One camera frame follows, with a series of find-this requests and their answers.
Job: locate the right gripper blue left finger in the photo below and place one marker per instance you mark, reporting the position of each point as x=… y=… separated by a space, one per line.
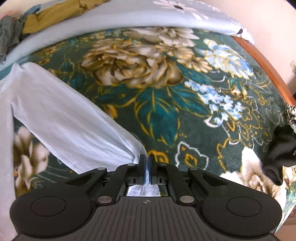
x=118 y=182

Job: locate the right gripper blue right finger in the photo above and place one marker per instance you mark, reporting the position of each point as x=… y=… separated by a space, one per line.
x=168 y=175

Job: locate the white printed t-shirt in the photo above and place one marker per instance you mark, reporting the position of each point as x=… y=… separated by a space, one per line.
x=66 y=123

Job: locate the teal floral bed blanket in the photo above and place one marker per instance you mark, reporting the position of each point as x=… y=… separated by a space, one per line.
x=193 y=98

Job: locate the black garment at bed edge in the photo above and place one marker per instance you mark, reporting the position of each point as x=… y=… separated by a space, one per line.
x=280 y=152

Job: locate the light blue daisy quilt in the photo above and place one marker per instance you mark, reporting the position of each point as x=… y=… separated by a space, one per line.
x=120 y=14

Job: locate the mustard yellow knit sweater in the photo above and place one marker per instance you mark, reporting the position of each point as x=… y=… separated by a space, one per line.
x=58 y=13

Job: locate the grey sweatshirt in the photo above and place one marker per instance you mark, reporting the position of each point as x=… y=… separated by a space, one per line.
x=11 y=29

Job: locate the orange wooden bed frame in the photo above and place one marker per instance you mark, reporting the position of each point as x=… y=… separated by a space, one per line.
x=267 y=68

